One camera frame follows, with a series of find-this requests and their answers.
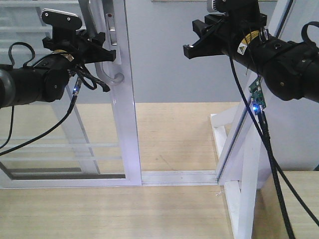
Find light wooden box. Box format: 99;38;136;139
252;171;319;239

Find white door frame post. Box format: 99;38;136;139
215;0;319;186

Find green circuit board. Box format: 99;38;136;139
249;76;266;115

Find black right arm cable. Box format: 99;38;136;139
228;21;319;239

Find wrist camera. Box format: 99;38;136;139
206;0;258;13
41;8;82;30

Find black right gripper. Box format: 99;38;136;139
183;9;269;62

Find aluminium door floor track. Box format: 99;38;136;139
142;170;218;186

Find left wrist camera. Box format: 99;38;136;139
41;8;82;30

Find white framed sliding glass door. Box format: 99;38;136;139
0;0;142;189

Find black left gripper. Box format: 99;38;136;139
42;30;116;64

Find white triangular support brace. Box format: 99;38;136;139
210;104;261;239

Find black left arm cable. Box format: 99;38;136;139
0;41;112;157

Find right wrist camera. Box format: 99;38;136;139
206;0;258;13

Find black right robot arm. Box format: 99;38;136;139
183;7;319;102

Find light wooden floor platform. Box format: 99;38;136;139
0;102;235;239

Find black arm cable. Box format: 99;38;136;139
228;21;319;239
0;41;112;157

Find grey curved door handle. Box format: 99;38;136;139
85;0;124;86

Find door lock latch plate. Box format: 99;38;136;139
106;13;117;46

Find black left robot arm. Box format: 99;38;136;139
0;27;116;108

